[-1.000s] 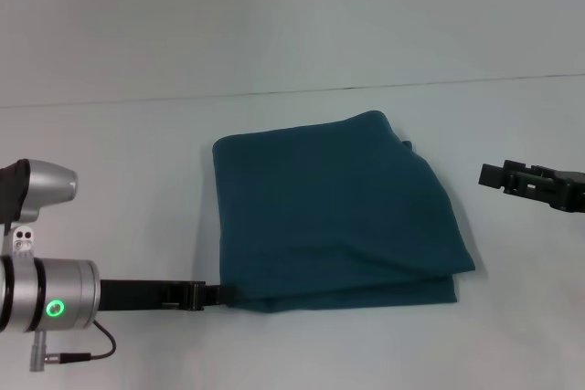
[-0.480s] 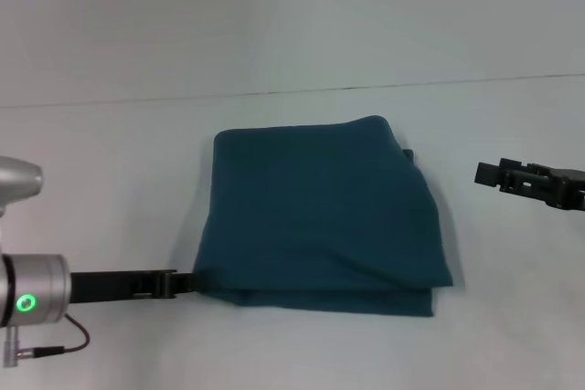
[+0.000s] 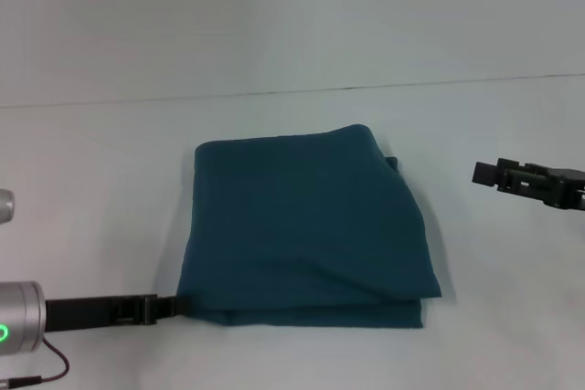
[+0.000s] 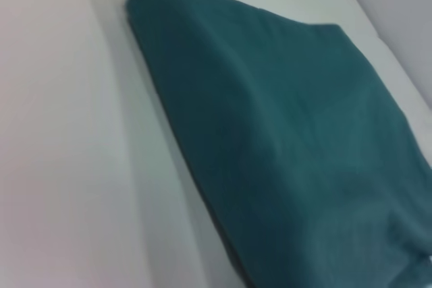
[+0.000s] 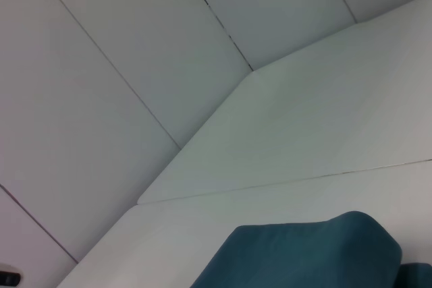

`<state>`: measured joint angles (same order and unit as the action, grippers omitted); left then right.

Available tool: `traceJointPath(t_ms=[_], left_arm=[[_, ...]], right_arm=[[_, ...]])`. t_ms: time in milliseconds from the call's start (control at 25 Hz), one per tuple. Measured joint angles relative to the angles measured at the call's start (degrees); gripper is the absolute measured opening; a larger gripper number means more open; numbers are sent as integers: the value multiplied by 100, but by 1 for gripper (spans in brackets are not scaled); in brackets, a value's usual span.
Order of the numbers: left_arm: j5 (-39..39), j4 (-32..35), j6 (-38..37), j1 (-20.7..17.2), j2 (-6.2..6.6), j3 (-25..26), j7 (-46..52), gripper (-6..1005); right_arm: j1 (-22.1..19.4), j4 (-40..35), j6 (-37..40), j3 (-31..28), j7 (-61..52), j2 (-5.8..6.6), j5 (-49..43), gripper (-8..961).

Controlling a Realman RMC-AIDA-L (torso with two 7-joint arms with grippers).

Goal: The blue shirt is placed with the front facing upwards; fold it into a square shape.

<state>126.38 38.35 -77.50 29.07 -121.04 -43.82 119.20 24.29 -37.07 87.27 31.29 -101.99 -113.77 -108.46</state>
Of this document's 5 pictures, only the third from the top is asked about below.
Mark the teal FREE print T-shirt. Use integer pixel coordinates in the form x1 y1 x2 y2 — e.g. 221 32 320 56
175 122 443 330

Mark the left arm connector cable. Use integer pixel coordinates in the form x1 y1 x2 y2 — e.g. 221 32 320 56
0 336 71 387

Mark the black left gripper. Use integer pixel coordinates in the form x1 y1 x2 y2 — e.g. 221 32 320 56
44 293 194 333

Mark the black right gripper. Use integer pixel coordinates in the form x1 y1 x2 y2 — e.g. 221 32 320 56
472 157 585 214

